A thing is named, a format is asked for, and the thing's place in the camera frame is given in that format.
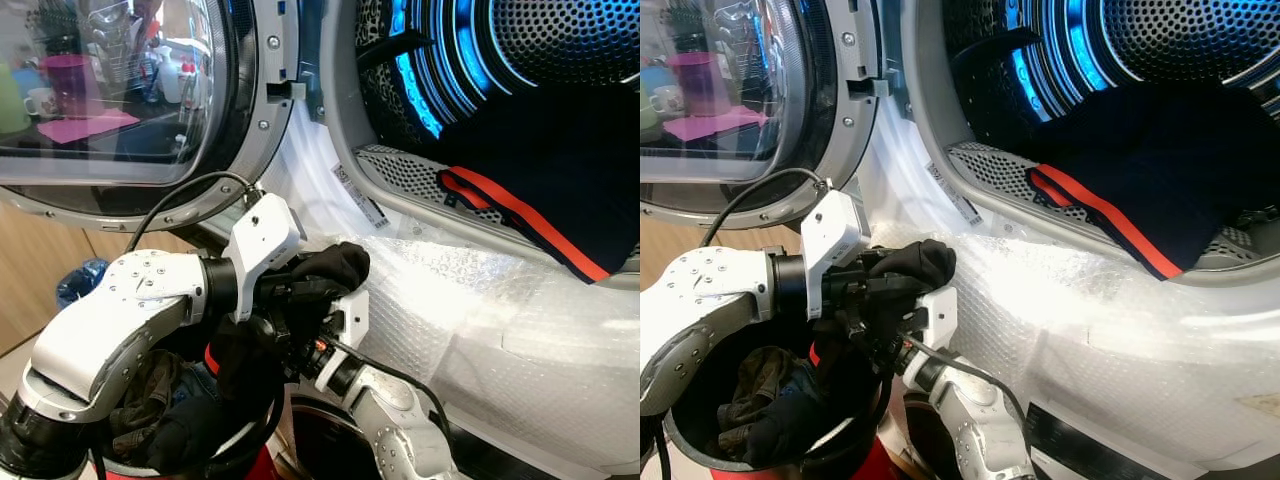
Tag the blue garment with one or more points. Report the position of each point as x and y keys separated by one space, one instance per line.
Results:
x=195 y=383
x=805 y=380

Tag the black drum paddle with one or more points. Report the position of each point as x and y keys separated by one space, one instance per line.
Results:
x=395 y=50
x=1000 y=48

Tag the red plastic object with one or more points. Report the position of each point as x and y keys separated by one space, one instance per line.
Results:
x=262 y=468
x=880 y=462

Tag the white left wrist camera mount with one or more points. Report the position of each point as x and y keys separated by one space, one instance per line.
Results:
x=835 y=235
x=262 y=240

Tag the white tumble dryer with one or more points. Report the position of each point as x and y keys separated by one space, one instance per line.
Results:
x=310 y=170
x=900 y=170

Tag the steel dryer drum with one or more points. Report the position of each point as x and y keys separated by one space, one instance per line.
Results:
x=560 y=40
x=1170 y=40

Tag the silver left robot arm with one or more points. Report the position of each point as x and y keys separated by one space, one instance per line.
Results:
x=700 y=320
x=90 y=340

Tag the white barcode sticker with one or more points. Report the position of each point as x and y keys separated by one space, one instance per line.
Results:
x=950 y=192
x=360 y=195

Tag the black plastic laundry bucket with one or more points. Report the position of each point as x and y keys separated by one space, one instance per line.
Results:
x=240 y=452
x=690 y=440

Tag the olive brown garment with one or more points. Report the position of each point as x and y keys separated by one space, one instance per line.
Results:
x=755 y=385
x=150 y=390

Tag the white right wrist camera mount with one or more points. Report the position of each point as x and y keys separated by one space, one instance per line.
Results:
x=352 y=318
x=940 y=315

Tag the navy garment with red stripe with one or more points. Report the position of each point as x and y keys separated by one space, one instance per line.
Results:
x=560 y=170
x=1150 y=170

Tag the round glass dryer door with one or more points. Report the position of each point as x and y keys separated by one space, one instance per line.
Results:
x=120 y=90
x=740 y=90

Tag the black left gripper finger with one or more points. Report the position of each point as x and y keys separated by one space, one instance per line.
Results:
x=920 y=262
x=338 y=264

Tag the wooden cabinet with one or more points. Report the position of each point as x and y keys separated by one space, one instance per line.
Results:
x=40 y=270
x=670 y=250

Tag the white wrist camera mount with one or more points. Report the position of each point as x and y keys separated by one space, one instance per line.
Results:
x=262 y=240
x=352 y=318
x=940 y=315
x=835 y=235

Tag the grey perforated lint filter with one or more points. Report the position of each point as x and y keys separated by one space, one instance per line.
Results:
x=400 y=170
x=990 y=165

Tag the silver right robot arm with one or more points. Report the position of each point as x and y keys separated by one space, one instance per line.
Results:
x=395 y=420
x=975 y=425

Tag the bin with blue bag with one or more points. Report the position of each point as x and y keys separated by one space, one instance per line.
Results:
x=80 y=282

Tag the white washing machine black door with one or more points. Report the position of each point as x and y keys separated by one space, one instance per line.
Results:
x=1080 y=440
x=320 y=445

